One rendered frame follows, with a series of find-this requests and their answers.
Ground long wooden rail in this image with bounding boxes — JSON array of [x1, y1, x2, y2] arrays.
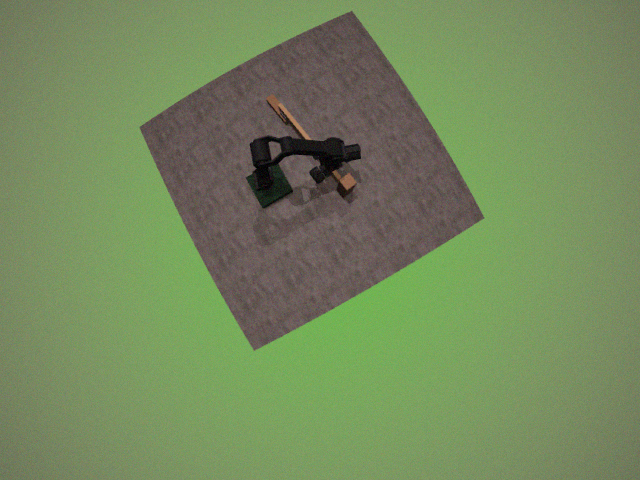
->
[[278, 103, 342, 183]]

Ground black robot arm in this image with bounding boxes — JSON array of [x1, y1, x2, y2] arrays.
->
[[250, 135, 361, 193]]

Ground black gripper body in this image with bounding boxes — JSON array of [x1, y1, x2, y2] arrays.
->
[[309, 161, 341, 184]]

